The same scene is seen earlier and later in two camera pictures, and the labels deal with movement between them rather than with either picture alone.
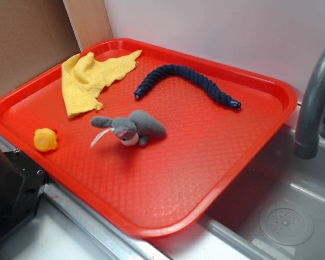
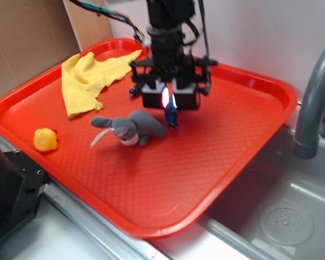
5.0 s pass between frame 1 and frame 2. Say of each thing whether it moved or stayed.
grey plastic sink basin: stayed
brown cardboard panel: stayed
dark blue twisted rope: moved
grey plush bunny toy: stayed
